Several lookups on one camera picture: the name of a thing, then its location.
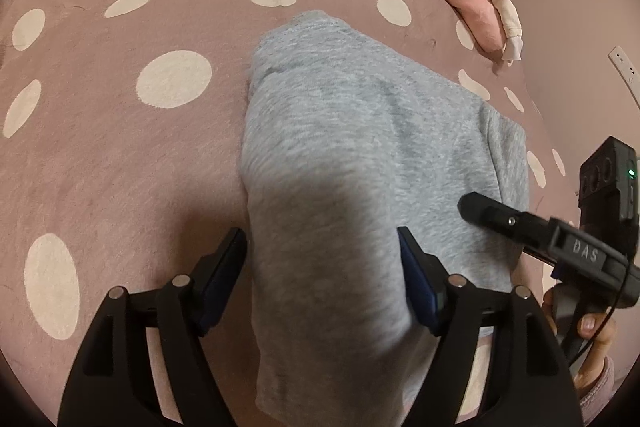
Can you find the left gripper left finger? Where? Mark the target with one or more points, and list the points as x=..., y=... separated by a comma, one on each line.
x=111, y=381

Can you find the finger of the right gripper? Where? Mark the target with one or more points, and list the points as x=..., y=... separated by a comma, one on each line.
x=521, y=227

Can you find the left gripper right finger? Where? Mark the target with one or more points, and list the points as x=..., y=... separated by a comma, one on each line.
x=528, y=381

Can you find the grey New York sweatshirt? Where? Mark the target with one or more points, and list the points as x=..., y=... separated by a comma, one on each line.
x=345, y=142

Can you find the pink sleeved right forearm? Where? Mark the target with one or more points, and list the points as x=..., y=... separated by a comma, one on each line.
x=595, y=400

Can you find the folded pink garment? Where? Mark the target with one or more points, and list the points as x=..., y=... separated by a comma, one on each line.
x=483, y=20

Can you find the pink polka dot bedspread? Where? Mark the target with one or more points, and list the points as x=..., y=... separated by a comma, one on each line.
x=121, y=123

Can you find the black camera box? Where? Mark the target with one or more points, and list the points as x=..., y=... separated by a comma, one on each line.
x=608, y=196

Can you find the white wall power strip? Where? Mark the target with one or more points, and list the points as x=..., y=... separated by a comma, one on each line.
x=626, y=69

